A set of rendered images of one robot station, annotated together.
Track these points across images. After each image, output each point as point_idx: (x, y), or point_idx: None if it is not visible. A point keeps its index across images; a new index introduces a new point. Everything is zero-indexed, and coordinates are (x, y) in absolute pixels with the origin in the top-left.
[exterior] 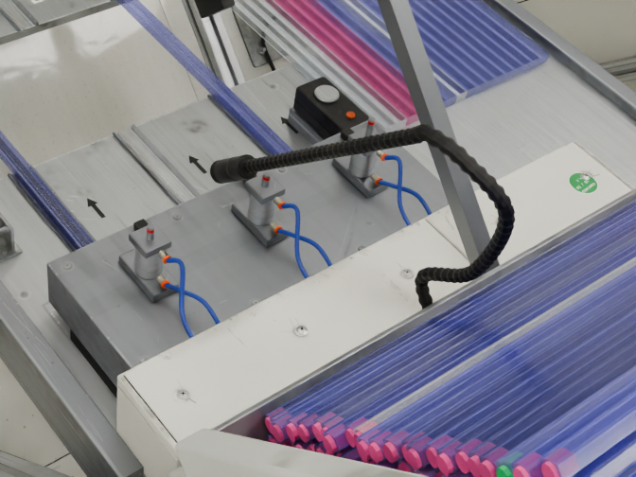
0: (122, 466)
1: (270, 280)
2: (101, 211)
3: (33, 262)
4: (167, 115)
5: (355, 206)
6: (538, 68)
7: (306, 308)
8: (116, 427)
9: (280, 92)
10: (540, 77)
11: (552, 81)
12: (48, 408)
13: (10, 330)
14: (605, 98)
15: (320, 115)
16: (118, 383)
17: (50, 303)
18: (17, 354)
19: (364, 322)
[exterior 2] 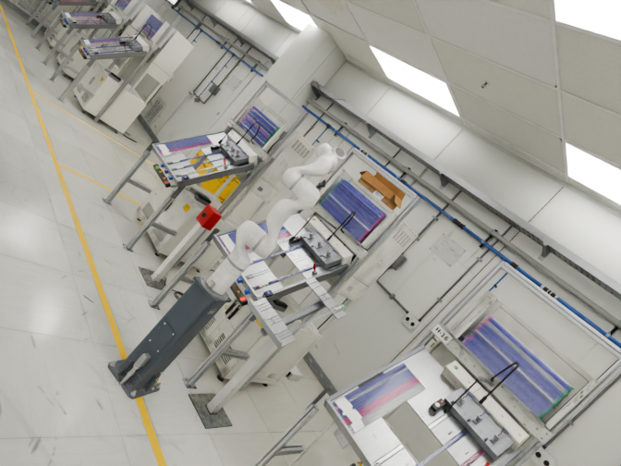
0: (347, 264)
1: (327, 247)
2: (308, 264)
3: (317, 271)
4: (289, 257)
5: (315, 239)
6: None
7: (334, 243)
8: (342, 264)
9: (285, 246)
10: None
11: None
12: (335, 273)
13: (329, 272)
14: None
15: (296, 240)
16: (344, 258)
17: (325, 268)
18: (330, 274)
19: (335, 239)
